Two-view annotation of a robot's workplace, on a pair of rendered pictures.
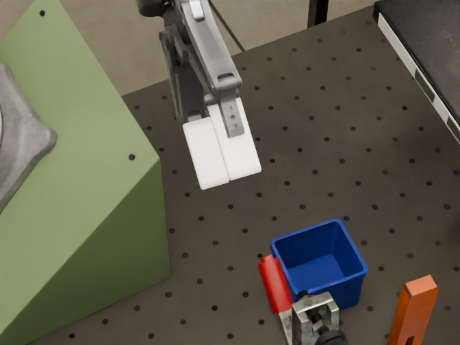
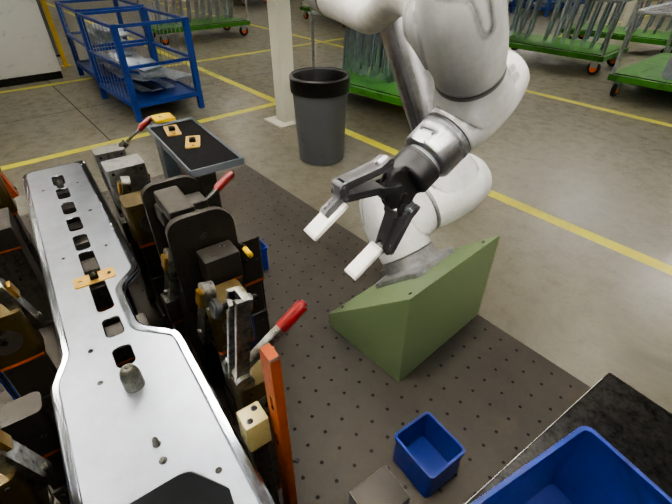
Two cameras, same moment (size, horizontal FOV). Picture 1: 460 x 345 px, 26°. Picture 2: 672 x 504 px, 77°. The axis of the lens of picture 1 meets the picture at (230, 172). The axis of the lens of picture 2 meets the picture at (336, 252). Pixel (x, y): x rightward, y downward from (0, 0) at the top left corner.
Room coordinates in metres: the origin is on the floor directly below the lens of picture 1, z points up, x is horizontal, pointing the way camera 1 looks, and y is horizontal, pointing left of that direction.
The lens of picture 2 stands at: (0.45, -0.52, 1.60)
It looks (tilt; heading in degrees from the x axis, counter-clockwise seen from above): 37 degrees down; 77
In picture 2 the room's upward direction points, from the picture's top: straight up
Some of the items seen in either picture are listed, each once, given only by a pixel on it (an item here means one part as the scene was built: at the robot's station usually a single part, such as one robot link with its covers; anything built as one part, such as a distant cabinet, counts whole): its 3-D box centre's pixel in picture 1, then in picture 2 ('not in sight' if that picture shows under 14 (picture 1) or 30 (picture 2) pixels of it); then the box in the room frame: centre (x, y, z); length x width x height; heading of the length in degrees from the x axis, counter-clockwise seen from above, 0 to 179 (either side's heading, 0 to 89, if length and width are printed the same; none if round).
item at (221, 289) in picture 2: not in sight; (243, 355); (0.39, 0.11, 0.88); 0.11 x 0.07 x 0.37; 22
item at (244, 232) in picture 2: not in sight; (256, 294); (0.44, 0.29, 0.89); 0.09 x 0.08 x 0.38; 22
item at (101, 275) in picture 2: not in sight; (94, 276); (0.10, 0.30, 1.01); 0.08 x 0.04 x 0.01; 22
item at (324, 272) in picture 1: (316, 272); (426, 454); (0.74, -0.12, 0.74); 0.11 x 0.10 x 0.09; 112
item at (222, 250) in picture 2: not in sight; (233, 326); (0.38, 0.17, 0.91); 0.07 x 0.05 x 0.42; 22
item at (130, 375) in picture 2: not in sight; (131, 378); (0.22, -0.02, 1.02); 0.03 x 0.03 x 0.07
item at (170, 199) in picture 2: not in sight; (205, 286); (0.32, 0.28, 0.94); 0.18 x 0.13 x 0.49; 112
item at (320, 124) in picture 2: not in sight; (320, 117); (1.16, 3.04, 0.36); 0.50 x 0.50 x 0.73
